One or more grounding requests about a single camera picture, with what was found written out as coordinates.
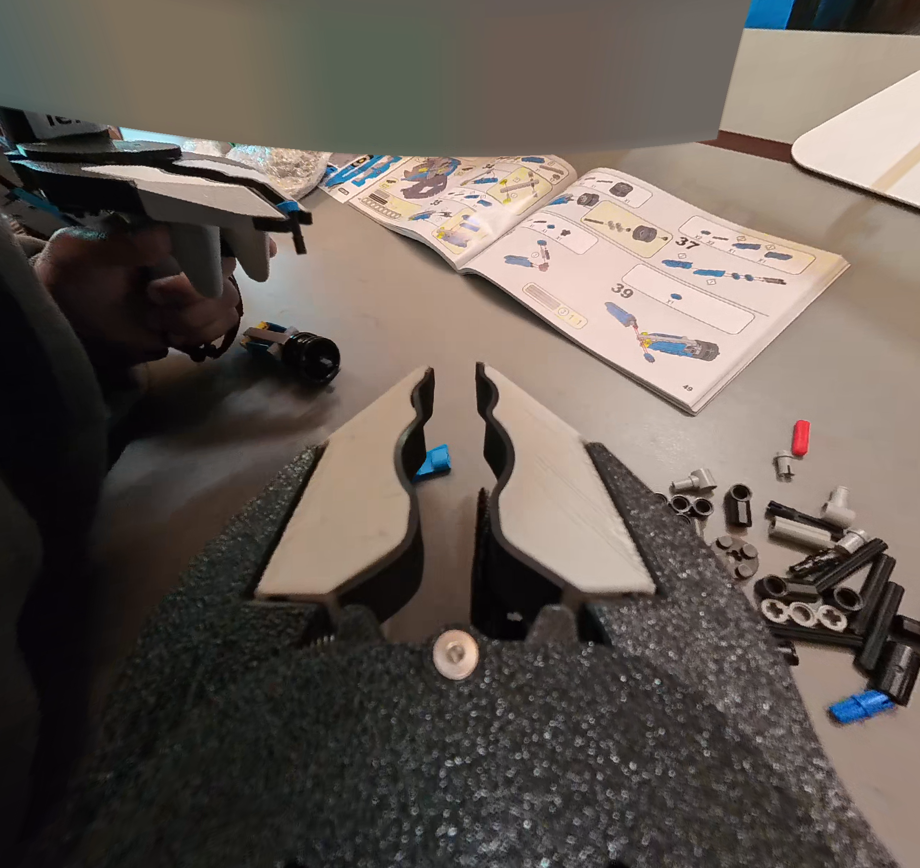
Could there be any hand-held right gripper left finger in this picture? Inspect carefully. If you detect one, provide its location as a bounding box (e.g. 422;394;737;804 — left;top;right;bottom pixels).
255;367;436;625

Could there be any grey desk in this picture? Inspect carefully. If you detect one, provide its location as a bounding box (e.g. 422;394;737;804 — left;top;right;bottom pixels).
93;138;920;868
719;27;920;143

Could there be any clear bubble wrap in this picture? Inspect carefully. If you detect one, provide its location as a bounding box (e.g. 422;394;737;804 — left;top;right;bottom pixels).
226;142;332;200

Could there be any person's left hand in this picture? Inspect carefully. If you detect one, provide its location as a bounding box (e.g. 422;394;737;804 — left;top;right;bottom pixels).
32;224;242;366

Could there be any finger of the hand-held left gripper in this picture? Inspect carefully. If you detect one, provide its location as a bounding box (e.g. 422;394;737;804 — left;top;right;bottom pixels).
82;162;288;228
180;152;299;205

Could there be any red and grey pin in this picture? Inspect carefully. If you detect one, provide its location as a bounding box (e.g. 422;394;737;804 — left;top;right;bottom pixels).
775;418;812;482

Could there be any white folding stand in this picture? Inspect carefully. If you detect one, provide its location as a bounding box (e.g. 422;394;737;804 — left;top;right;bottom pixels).
791;70;920;211

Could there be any blue sticker sheet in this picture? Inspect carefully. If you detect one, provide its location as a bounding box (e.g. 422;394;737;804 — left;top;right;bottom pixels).
316;152;403;200

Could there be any pile of small building pieces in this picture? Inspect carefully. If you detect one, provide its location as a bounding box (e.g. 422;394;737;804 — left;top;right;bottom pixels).
668;465;920;725

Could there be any open instruction booklet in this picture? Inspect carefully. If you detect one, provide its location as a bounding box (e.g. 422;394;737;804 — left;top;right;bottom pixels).
345;155;851;417

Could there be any black wheel blue beam assembly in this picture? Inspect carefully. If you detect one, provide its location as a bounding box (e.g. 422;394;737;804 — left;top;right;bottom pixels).
241;322;342;385

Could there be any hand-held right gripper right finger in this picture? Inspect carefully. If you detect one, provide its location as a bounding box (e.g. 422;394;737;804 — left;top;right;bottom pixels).
471;362;656;642

